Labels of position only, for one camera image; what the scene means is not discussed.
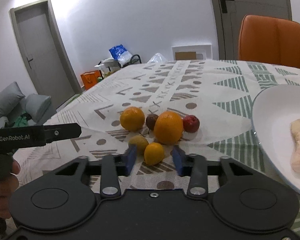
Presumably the brown-green kiwi fruit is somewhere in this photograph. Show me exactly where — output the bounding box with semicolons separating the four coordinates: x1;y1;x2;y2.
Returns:
128;135;149;155

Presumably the small tangerine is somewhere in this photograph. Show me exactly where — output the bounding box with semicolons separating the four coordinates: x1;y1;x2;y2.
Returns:
144;142;165;166

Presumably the large orange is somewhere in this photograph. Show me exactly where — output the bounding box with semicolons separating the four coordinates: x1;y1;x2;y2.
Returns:
153;111;184;145
120;107;145;132

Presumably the person's left hand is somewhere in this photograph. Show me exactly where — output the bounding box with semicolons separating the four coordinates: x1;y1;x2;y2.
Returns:
0;160;20;219

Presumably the small red apple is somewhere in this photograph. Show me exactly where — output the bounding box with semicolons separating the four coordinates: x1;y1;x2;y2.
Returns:
183;115;200;133

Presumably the grey sofa cushion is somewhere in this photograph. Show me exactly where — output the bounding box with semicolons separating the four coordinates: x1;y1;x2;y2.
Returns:
0;81;25;118
25;94;51;123

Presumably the dark passion fruit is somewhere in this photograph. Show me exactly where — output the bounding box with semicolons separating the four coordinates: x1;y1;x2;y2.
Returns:
146;114;159;131

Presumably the patterned white tablecloth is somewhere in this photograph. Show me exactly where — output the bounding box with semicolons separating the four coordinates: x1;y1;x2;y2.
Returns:
12;59;300;240

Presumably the orange gift bag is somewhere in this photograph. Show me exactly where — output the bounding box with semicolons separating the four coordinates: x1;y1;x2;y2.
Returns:
81;70;101;90

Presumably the black metal rack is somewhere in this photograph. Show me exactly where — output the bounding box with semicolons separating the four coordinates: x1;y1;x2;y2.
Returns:
94;54;142;75

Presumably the clear plastic bag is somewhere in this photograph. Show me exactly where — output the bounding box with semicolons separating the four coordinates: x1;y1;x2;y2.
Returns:
147;53;167;63

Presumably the blue white plastic bag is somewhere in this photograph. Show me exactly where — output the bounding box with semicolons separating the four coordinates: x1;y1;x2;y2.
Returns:
109;44;133;67

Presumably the white plate with blue rim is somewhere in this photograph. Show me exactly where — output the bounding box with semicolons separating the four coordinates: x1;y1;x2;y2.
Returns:
251;85;300;194

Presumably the grey side door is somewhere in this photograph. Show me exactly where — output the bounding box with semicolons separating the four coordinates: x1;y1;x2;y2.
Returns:
10;0;82;109

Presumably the orange leather chair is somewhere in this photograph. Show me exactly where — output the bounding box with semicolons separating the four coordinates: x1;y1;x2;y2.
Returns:
238;15;300;69

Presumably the grey door with lock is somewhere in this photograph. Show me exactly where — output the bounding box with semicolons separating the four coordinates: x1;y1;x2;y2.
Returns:
206;0;293;61

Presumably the white foam packaging frame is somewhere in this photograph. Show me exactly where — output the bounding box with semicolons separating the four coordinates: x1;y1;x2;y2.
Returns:
172;44;213;61

